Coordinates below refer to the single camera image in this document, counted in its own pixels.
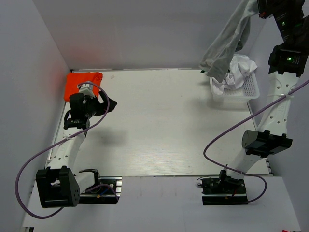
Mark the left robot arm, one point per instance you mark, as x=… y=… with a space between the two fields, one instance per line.
x=57 y=185

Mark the white plastic basket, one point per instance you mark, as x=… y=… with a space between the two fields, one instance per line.
x=247 y=92

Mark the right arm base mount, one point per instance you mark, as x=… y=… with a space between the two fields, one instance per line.
x=216 y=194

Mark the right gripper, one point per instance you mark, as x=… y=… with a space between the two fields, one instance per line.
x=266 y=7

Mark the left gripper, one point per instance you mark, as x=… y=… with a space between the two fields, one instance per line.
x=89 y=98

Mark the grey t shirt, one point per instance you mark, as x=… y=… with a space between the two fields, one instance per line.
x=216 y=60

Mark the folded orange t shirt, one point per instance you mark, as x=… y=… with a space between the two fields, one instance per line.
x=73 y=80

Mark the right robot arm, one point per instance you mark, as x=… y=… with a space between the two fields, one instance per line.
x=286 y=65

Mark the white t shirt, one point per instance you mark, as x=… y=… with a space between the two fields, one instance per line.
x=240 y=67

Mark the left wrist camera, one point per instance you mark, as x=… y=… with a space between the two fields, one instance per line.
x=87 y=89

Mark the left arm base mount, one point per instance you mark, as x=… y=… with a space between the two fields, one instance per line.
x=96 y=189

